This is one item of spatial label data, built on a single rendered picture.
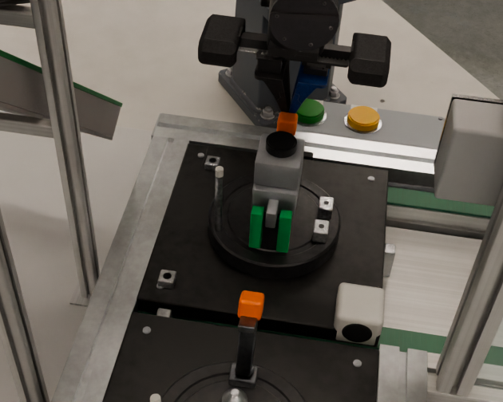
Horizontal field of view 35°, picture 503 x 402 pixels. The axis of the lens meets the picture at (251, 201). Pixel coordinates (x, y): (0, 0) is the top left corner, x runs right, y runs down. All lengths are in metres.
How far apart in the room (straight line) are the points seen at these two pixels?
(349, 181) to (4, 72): 0.41
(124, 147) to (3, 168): 0.16
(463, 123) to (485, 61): 2.38
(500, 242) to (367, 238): 0.27
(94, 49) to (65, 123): 0.57
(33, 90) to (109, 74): 0.52
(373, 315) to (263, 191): 0.16
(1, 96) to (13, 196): 0.38
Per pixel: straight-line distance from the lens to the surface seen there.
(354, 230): 0.87
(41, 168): 1.10
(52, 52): 0.71
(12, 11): 0.70
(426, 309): 0.88
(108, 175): 1.08
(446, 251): 0.94
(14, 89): 0.72
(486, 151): 0.60
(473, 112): 0.60
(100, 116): 0.89
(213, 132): 0.99
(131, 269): 0.83
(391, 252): 0.86
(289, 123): 0.82
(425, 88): 1.27
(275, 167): 0.76
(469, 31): 3.11
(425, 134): 1.02
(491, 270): 0.64
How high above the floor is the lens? 1.59
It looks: 45 degrees down
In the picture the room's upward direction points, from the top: 3 degrees clockwise
